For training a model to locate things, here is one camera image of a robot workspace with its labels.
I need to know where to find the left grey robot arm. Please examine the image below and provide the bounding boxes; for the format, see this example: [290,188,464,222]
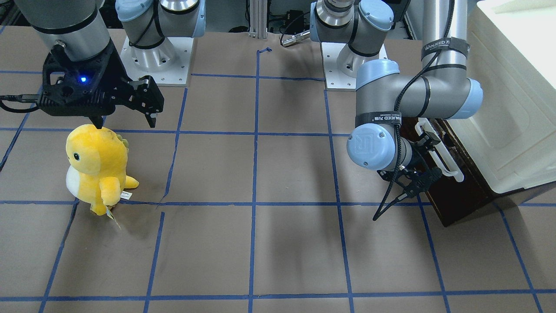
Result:
[310,0,483,172]

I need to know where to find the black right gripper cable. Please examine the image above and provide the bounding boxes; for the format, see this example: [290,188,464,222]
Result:
[0,93,42,113]

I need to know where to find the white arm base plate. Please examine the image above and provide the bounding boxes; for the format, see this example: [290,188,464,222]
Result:
[321,42,388,91]
[120,37,194,87]

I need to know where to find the yellow plush dinosaur toy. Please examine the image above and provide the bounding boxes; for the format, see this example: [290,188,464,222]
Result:
[66,123,139,219]

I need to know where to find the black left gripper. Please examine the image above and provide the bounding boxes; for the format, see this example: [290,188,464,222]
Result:
[377,131,443,194]

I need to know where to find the cream plastic storage box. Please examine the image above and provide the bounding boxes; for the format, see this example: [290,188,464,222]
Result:
[449,0,556,193]

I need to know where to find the dark brown wooden drawer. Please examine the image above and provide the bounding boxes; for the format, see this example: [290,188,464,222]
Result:
[426,119,501,226]

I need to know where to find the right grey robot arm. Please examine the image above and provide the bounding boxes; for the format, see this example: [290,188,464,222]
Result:
[1,0,206,129]

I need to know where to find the aluminium frame post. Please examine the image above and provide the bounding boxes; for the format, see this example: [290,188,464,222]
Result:
[248,0,268,41]

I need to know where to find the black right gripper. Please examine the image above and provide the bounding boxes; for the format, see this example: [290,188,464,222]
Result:
[36,40,165,129]

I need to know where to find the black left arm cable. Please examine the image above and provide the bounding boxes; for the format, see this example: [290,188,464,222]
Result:
[372,0,457,222]

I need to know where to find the white plastic drawer handle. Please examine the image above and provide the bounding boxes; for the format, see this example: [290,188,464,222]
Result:
[415,117,464,183]

